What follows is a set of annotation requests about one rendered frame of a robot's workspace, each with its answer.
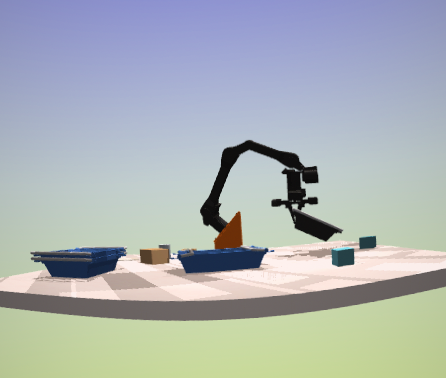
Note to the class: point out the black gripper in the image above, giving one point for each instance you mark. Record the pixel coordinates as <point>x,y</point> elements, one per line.
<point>279,202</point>

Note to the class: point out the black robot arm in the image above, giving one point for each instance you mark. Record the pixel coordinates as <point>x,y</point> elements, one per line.
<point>210,209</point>

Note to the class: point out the teal cube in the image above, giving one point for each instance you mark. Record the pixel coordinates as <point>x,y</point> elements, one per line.
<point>367,242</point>
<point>343,256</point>

